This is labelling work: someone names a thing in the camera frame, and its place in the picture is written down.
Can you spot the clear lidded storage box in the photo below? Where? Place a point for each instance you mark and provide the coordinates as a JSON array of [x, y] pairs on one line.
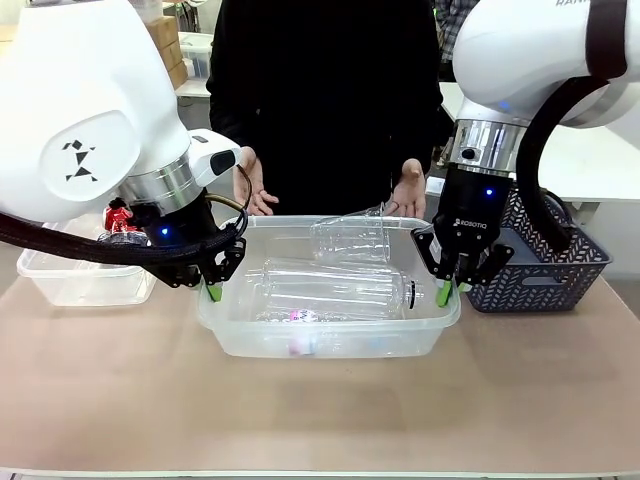
[[197, 60]]

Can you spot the clear plastic cup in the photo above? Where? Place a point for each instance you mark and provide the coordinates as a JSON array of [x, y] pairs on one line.
[[350, 240]]

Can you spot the white side table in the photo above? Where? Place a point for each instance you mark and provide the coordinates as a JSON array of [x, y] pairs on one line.
[[600, 150]]

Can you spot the brown cardboard box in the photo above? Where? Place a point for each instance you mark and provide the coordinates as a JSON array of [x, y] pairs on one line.
[[172, 55], [165, 30], [178, 76]]

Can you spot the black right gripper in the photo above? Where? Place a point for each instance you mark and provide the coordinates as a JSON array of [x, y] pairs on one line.
[[472, 215]]

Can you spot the white desk with legs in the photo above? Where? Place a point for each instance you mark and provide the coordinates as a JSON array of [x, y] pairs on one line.
[[192, 87]]

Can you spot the small clear plastic container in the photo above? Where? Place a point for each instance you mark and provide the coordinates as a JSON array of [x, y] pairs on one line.
[[85, 280]]

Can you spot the background person in plaid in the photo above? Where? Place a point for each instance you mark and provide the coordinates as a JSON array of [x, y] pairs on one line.
[[450, 25]]

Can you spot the person's right hand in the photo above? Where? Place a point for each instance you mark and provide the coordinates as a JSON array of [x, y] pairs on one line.
[[252, 192]]

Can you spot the small bottle with pink label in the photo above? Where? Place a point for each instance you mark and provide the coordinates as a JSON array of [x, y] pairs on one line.
[[300, 316]]

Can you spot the clear bottle with pink cap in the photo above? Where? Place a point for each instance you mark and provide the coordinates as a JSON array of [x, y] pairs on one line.
[[300, 346]]

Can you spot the person's black-sleeved right forearm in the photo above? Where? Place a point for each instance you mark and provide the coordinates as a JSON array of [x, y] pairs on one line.
[[230, 120]]

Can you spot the person's black-sleeved left forearm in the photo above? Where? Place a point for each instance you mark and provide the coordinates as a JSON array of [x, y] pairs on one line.
[[425, 130]]

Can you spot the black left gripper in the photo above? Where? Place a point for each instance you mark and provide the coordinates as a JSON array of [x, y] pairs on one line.
[[185, 245]]

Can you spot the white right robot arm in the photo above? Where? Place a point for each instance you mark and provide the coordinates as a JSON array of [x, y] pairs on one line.
[[530, 60]]

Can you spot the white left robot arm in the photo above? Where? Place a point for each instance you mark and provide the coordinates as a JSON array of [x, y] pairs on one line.
[[85, 100]]

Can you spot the person's black-clothed torso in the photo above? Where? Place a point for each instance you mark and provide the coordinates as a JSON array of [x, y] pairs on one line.
[[325, 100]]

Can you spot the dark grey woven plastic basket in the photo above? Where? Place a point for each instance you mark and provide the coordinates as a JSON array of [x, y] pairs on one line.
[[540, 290]]

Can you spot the person's left hand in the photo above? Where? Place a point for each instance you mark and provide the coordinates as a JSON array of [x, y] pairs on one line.
[[412, 192]]

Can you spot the red drink can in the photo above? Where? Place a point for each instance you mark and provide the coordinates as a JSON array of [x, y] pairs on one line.
[[117, 217]]

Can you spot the large clear plastic bottle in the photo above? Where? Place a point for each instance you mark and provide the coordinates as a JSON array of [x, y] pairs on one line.
[[325, 290]]

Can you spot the large clear plastic container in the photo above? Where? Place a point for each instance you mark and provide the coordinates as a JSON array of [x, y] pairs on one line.
[[330, 340]]

